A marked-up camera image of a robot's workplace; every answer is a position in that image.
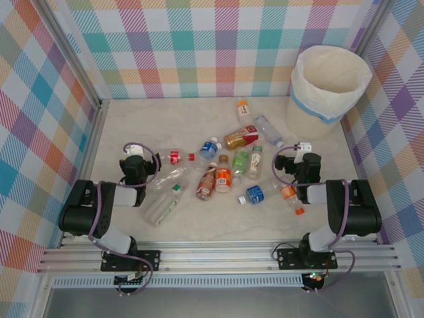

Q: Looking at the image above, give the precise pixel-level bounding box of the orange cap orange drink bottle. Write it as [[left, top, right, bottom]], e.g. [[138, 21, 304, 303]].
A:
[[279, 184, 305, 217]]

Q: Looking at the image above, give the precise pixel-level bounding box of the clear crushed plastic bottle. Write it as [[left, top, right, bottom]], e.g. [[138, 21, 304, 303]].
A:
[[145, 166, 190, 192]]

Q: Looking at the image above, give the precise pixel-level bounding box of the red label red cap bottle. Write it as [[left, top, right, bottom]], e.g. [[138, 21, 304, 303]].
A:
[[152, 149, 196, 166]]

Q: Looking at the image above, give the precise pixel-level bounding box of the green cap clear bottle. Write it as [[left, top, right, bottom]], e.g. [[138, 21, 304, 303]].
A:
[[142, 184, 184, 227]]

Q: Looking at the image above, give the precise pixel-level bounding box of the long blue label bottle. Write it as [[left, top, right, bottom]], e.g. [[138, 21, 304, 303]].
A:
[[237, 182, 283, 207]]

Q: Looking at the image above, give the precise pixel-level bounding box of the gold and red label bottle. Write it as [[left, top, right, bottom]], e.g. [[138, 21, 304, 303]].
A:
[[223, 124, 260, 151]]

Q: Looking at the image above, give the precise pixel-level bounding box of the beige round bin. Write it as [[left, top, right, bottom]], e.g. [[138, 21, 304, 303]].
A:
[[285, 91, 342, 140]]

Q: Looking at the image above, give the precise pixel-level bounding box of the white lined trash bin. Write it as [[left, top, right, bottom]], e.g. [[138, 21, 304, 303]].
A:
[[290, 44, 374, 126]]

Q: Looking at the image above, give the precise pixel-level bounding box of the white label green cap bottle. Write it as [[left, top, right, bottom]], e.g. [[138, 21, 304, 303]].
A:
[[246, 145, 265, 180]]

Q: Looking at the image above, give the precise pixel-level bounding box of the clear ribbed plastic bottle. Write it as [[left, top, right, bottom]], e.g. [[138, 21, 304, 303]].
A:
[[253, 114, 286, 148]]

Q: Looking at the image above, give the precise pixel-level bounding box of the brown label bottle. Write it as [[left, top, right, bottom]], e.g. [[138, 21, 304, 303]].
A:
[[195, 161, 219, 202]]

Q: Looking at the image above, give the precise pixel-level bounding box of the short blue label bottle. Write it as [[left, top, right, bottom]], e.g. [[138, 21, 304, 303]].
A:
[[193, 135, 223, 172]]

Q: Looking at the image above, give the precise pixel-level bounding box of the orange cap white label bottle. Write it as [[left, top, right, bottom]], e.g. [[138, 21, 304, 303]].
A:
[[236, 99, 252, 121]]

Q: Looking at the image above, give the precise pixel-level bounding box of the right gripper white cable bracket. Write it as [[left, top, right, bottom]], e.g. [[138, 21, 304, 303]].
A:
[[293, 141, 313, 164]]

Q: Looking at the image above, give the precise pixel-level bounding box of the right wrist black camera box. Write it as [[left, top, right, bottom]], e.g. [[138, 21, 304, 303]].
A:
[[274, 154, 295, 174]]

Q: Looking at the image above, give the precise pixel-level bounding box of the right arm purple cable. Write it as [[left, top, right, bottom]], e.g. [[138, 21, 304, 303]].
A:
[[272, 145, 357, 294]]

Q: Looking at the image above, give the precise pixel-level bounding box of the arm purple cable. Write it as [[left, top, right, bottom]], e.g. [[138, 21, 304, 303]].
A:
[[272, 145, 357, 294], [88, 142, 160, 297]]

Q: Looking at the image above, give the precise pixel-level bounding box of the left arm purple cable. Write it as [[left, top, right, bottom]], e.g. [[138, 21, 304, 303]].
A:
[[88, 142, 160, 297]]

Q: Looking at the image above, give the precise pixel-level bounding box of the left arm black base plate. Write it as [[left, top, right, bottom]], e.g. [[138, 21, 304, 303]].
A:
[[100, 250, 162, 273]]

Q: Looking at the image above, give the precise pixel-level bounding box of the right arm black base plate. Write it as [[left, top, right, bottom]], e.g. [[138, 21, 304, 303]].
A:
[[276, 246, 339, 271]]

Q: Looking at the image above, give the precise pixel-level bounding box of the aluminium mounting rail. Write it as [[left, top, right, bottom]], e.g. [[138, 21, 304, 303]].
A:
[[36, 238, 402, 275]]

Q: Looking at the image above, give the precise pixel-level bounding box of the aluminium frame post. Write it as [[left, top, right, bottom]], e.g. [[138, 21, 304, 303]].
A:
[[39, 0, 112, 112], [350, 0, 394, 64]]

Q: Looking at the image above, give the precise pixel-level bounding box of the slotted grey cable duct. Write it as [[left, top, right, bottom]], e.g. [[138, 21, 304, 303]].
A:
[[52, 276, 305, 290]]

